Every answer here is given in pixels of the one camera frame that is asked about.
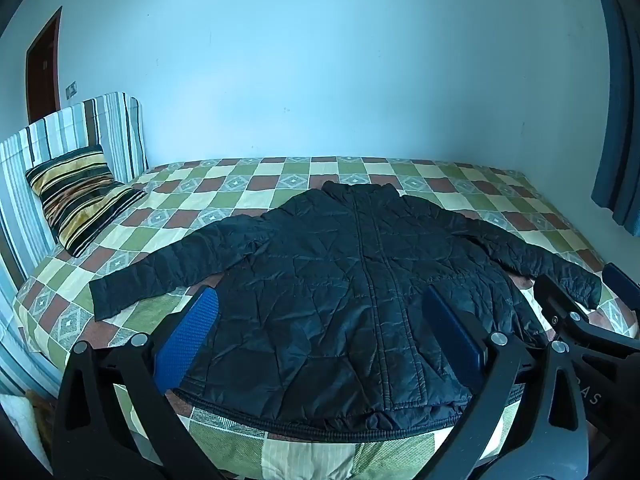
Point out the black quilted jacket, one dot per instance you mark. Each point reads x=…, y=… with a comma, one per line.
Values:
x=350, y=285

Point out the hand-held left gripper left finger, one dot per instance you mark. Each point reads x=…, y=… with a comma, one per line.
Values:
x=192, y=325

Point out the brown wooden door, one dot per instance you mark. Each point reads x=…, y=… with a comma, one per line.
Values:
x=42, y=75

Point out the striped pillow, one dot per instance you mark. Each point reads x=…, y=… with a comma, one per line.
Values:
x=75, y=195

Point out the blue curtain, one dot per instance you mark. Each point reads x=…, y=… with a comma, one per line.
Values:
x=620, y=135

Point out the wall light switch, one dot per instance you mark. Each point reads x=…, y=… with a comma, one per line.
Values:
x=72, y=90

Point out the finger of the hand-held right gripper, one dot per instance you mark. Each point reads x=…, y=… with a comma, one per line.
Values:
x=552, y=292
x=621, y=282

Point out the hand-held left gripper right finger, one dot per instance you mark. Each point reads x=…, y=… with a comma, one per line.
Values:
x=457, y=332

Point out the striped upholstered headboard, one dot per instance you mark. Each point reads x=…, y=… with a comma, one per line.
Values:
x=115, y=130

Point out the checkered bedspread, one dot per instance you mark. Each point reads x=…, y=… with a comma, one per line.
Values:
x=280, y=180

